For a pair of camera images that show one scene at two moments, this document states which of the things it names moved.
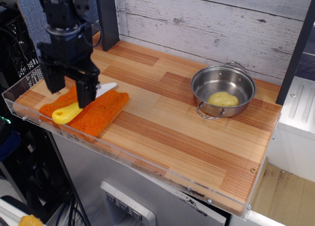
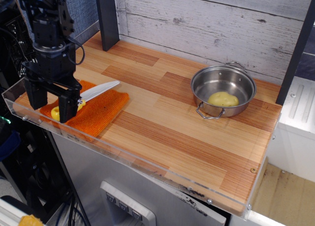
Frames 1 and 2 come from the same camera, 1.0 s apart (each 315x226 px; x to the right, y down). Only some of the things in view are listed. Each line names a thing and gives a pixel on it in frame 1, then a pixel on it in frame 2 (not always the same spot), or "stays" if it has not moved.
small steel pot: [224, 89] stays
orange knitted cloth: [92, 121] stays
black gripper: [70, 52] to [54, 65]
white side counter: [293, 149] stays
